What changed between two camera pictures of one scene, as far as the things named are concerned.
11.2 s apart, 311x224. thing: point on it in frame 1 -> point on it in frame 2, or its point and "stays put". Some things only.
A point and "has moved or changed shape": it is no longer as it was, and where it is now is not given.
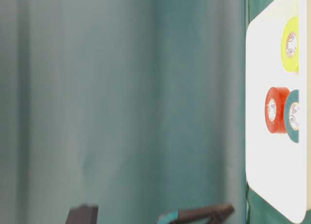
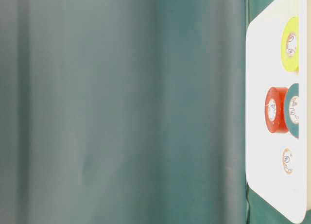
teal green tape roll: [293, 98] has moved or changed shape
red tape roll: [275, 109] stays put
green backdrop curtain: [132, 101] stays put
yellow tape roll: [290, 44] stays put
